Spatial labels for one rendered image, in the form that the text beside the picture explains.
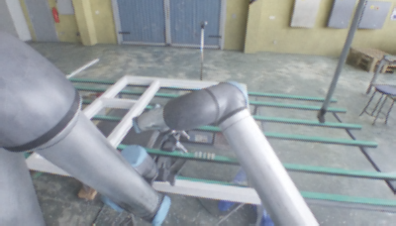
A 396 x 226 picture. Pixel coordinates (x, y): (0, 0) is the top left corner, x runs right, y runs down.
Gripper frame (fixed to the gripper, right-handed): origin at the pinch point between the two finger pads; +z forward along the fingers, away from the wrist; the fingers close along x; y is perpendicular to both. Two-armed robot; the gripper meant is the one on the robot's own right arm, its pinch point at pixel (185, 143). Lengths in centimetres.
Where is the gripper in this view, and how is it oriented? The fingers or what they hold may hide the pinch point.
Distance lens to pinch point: 141.0
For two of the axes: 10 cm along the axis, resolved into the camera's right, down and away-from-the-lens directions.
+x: 1.0, -4.9, 8.7
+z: 6.0, 7.3, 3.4
